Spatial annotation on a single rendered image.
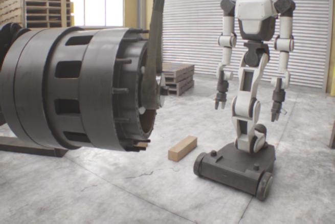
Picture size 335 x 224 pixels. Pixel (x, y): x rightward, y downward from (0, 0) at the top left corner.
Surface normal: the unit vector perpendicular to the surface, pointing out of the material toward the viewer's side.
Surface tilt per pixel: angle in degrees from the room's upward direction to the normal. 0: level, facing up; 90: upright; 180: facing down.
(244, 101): 66
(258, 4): 90
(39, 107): 92
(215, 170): 90
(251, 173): 45
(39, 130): 113
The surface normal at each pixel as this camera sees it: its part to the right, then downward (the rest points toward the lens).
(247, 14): -0.65, 0.18
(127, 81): -0.14, -0.12
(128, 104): -0.15, 0.26
